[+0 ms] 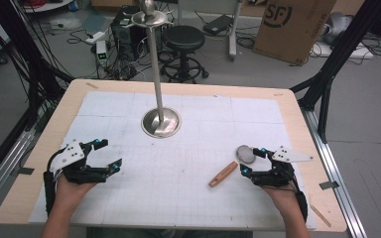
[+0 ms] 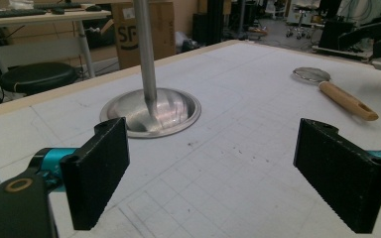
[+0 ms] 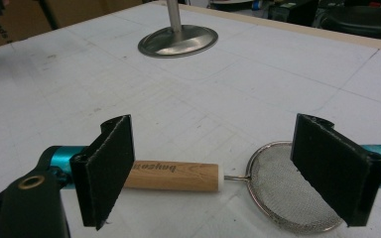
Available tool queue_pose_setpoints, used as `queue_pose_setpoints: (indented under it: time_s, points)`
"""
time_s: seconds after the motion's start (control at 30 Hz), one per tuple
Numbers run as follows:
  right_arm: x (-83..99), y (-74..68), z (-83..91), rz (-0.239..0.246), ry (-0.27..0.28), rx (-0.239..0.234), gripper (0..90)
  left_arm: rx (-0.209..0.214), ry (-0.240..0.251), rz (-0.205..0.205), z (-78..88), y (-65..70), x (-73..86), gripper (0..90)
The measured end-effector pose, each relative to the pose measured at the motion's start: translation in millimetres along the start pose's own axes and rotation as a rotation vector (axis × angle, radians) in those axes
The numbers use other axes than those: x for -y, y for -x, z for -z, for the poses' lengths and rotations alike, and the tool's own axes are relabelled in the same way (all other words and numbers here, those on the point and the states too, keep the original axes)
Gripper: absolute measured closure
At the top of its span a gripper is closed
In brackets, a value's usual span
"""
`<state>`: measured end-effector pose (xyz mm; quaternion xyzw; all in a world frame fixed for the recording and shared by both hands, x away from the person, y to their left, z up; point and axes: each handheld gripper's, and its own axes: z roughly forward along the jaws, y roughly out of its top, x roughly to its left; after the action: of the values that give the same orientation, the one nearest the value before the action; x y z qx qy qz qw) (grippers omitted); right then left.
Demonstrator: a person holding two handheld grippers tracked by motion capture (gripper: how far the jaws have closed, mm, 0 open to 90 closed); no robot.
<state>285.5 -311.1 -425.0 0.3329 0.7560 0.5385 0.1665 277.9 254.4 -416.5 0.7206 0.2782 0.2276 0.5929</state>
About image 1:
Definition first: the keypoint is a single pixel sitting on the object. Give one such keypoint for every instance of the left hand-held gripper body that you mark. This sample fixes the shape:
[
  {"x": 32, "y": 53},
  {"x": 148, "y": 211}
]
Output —
[{"x": 68, "y": 154}]

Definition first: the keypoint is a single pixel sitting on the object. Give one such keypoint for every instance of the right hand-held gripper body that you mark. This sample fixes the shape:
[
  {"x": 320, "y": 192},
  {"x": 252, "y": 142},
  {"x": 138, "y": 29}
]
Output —
[{"x": 287, "y": 155}]

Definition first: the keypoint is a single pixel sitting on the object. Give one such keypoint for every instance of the person's left hand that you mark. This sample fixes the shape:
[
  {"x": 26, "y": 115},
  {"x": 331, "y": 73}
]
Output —
[{"x": 71, "y": 193}]

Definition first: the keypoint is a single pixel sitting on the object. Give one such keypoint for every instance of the person's right hand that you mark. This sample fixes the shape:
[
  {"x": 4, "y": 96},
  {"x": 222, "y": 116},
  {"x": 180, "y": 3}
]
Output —
[{"x": 279, "y": 196}]

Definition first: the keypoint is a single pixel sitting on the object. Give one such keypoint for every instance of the black tape piece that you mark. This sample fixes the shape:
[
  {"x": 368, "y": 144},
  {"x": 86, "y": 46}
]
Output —
[
  {"x": 25, "y": 171},
  {"x": 329, "y": 185}
]

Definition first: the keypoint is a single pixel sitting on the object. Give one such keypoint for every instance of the brown tape piece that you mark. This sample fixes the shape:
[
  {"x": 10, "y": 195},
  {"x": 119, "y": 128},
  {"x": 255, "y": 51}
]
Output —
[{"x": 91, "y": 85}]

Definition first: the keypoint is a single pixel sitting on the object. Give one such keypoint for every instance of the white grid paper mat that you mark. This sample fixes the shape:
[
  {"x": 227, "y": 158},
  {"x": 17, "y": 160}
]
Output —
[{"x": 185, "y": 178}]

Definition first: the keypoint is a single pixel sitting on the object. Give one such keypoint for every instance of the metal pole stand round base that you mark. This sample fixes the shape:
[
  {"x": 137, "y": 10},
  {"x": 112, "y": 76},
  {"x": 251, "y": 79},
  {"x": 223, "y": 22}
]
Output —
[{"x": 160, "y": 121}]

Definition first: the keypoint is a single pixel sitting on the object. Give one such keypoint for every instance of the thin wooden stick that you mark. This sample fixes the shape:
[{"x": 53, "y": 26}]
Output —
[{"x": 320, "y": 215}]

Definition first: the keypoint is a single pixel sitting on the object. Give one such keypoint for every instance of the white box with green light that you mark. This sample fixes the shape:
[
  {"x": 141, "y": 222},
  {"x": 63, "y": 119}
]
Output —
[{"x": 101, "y": 52}]

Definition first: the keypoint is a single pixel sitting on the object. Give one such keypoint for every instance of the white power strip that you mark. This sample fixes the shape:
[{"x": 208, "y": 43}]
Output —
[{"x": 96, "y": 37}]

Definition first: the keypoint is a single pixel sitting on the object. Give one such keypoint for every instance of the black computer tower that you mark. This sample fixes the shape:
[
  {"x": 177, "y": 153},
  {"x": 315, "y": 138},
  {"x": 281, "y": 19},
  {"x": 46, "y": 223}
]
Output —
[{"x": 129, "y": 38}]

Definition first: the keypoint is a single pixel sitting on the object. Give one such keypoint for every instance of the white stand leg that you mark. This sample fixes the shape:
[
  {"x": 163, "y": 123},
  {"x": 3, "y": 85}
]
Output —
[{"x": 233, "y": 31}]

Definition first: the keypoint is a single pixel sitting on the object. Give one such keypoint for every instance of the brown cardboard box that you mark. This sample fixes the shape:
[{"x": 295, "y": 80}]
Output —
[{"x": 291, "y": 29}]

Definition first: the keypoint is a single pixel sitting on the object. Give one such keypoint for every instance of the flat black device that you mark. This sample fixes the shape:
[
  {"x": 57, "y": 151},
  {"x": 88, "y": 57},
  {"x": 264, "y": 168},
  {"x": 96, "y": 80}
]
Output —
[{"x": 217, "y": 24}]

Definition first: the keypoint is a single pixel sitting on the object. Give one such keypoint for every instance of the black round stool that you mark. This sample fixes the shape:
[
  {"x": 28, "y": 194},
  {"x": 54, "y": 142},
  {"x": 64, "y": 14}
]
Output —
[{"x": 183, "y": 38}]

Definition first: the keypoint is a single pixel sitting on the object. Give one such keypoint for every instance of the grey rounded appliance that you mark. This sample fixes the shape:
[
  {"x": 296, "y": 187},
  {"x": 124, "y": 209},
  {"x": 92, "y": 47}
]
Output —
[{"x": 337, "y": 23}]

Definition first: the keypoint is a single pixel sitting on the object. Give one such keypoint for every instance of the aluminium rail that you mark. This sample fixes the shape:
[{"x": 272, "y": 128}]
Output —
[
  {"x": 332, "y": 172},
  {"x": 5, "y": 165}
]

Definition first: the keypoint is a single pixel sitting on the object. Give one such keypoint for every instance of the black metal frame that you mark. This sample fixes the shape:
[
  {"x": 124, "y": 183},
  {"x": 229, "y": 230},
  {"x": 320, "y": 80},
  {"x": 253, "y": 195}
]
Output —
[
  {"x": 29, "y": 66},
  {"x": 337, "y": 62}
]

